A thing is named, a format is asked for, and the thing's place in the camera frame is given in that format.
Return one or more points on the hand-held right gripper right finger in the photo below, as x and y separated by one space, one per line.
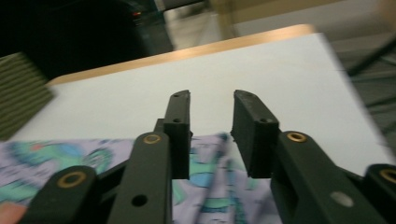
305 174

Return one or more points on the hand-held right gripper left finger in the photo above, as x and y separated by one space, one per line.
149 174

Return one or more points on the purple seahorse print baby suit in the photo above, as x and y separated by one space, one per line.
214 193

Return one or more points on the green woven basket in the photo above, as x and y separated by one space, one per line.
18 96

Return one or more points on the black tripod stand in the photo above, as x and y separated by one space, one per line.
370 57

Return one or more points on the dark cabinet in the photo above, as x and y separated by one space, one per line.
93 28

